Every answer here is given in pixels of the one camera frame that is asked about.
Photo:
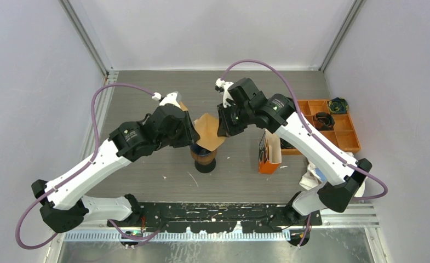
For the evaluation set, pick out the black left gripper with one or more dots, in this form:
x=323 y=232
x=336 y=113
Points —
x=189 y=135

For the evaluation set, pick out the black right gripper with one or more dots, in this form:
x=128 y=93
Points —
x=225 y=129

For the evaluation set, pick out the brown paper coffee filter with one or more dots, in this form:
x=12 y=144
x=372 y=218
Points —
x=183 y=107

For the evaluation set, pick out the blue glass dripper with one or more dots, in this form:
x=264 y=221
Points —
x=200 y=151

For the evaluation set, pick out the red and black carafe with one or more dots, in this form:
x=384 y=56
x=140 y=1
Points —
x=205 y=168

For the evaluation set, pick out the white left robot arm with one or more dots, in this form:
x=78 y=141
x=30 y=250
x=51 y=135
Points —
x=69 y=206

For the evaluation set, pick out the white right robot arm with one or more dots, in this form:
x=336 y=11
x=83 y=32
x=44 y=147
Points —
x=344 y=174

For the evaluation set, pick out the orange coffee filter box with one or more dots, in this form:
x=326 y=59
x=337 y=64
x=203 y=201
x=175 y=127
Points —
x=270 y=156

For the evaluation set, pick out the green floral rolled tie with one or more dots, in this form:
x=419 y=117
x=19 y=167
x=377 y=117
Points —
x=338 y=106

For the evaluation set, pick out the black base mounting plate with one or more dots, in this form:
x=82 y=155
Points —
x=213 y=217

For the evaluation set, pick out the white crumpled cloth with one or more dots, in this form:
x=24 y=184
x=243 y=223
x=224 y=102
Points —
x=314 y=177

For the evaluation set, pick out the orange wooden compartment tray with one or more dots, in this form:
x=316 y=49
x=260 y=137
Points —
x=344 y=135

